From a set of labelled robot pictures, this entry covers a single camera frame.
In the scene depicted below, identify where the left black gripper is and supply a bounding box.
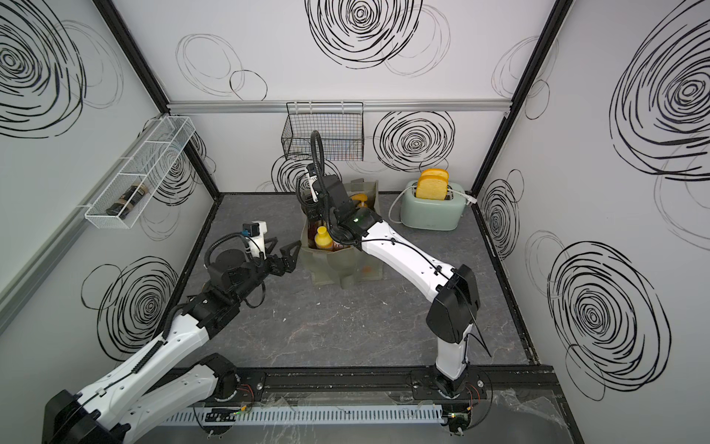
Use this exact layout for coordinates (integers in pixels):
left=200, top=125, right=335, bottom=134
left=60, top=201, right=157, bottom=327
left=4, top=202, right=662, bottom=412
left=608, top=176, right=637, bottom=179
left=230, top=236, right=300, bottom=306

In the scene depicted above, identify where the orange pump soap bottle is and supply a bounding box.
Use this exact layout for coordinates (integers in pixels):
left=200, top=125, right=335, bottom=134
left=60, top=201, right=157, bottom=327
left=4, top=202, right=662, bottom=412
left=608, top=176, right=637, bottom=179
left=351, top=194, right=370, bottom=208

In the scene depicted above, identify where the yellow cap bottle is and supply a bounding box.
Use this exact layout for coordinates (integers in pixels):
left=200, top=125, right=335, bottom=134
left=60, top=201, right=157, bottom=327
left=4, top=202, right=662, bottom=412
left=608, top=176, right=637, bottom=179
left=314, top=226, right=334, bottom=251

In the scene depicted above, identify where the green fabric shopping bag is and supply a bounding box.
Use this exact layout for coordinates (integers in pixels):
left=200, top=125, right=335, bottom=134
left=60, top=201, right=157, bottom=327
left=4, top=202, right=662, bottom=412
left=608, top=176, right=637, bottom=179
left=298, top=179, right=384, bottom=289

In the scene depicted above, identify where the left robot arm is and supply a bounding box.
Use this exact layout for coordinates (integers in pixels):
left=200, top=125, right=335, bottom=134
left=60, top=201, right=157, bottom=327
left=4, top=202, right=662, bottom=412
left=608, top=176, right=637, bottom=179
left=42, top=238, right=301, bottom=443

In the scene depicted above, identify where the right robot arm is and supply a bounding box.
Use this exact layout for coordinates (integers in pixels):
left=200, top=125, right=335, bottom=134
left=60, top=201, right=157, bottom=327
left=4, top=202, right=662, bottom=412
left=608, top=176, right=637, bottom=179
left=305, top=172, right=480, bottom=399

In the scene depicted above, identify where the toast slice front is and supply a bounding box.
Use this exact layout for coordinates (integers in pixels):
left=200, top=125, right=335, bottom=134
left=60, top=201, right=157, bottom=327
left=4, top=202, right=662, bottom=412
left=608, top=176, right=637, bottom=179
left=415, top=173, right=449, bottom=201

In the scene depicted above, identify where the toast slice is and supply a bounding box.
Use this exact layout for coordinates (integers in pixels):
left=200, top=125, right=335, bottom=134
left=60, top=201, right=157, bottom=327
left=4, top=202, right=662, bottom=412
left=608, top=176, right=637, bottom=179
left=415, top=173, right=449, bottom=201
left=421, top=168, right=449, bottom=181

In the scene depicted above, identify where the toast slice back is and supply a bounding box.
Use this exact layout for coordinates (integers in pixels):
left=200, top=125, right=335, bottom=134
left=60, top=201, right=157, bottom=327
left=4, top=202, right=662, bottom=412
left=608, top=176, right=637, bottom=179
left=421, top=168, right=449, bottom=181

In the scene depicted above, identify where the mint green toaster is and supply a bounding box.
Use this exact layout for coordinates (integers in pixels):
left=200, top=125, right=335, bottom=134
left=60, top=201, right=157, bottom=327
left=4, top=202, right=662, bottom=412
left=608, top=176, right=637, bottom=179
left=399, top=181, right=471, bottom=231

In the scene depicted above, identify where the dark item in shelf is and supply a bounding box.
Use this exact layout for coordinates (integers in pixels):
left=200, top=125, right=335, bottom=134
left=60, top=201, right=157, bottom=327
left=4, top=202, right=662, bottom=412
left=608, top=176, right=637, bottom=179
left=105, top=183, right=148, bottom=219

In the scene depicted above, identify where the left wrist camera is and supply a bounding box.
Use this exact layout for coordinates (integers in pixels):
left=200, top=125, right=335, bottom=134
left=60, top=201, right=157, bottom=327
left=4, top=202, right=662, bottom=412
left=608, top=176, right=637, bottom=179
left=241, top=221, right=267, bottom=258

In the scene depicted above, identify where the black wire basket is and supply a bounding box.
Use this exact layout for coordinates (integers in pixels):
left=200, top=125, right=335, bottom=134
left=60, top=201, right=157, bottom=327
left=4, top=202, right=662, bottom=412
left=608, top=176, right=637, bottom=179
left=280, top=101, right=365, bottom=161

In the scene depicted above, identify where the white wire shelf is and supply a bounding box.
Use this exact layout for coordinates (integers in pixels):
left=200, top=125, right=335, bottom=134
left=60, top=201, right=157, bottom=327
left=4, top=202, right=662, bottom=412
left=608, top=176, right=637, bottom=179
left=84, top=116, right=196, bottom=229

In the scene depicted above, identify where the white slotted cable duct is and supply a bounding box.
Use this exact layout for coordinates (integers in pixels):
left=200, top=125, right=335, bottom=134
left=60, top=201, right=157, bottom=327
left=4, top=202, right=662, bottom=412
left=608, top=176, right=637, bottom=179
left=163, top=404, right=446, bottom=428

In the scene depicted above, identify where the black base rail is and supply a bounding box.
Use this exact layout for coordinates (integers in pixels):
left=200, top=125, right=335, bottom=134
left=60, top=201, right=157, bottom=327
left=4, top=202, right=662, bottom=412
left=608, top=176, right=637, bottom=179
left=230, top=364, right=562, bottom=403

